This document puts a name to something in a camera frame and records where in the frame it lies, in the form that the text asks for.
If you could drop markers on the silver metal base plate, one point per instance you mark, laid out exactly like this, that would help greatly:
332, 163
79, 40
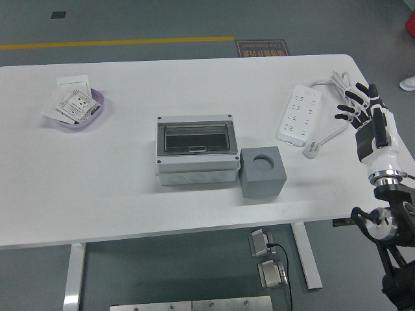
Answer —
150, 306
231, 304

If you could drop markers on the white flat panel plate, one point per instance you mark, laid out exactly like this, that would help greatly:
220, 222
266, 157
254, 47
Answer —
48, 108

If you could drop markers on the black under-table bracket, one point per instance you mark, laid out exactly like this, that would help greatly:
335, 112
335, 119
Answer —
343, 222

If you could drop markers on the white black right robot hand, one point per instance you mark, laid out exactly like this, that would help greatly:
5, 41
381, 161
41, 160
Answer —
382, 158

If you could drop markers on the black square floor cover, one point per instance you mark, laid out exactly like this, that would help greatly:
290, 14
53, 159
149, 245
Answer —
58, 15

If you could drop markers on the white socket panel printed back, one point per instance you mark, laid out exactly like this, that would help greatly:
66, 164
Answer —
76, 103

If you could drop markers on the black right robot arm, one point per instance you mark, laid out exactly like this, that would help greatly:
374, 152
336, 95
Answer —
395, 194

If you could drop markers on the grey cube with round hole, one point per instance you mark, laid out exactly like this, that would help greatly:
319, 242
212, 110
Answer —
259, 184

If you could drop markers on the yellow floor tape line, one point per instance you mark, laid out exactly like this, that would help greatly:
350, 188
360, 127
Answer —
129, 42

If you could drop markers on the plain white switch plate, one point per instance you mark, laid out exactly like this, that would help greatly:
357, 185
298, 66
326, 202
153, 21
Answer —
76, 82

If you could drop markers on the white table leg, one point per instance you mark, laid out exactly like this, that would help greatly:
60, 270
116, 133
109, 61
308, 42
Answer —
308, 259
74, 275

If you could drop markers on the large silver metal block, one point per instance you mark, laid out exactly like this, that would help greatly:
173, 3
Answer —
270, 275

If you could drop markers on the grey electrical box clear lid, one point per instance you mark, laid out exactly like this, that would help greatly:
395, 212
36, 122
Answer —
194, 170

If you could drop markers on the red object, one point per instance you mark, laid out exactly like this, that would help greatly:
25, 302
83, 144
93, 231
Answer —
411, 19

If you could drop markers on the white power strip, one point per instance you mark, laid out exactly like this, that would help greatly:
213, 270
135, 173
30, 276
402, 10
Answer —
300, 113

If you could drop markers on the purple plastic tray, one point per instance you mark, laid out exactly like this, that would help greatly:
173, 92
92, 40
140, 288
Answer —
99, 100

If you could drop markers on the small silver metal block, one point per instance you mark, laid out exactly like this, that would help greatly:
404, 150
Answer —
259, 243

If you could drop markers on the white shoe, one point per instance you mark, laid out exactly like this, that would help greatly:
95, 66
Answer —
408, 83

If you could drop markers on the dark brown floor sign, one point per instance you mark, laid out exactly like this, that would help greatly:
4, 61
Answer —
259, 48

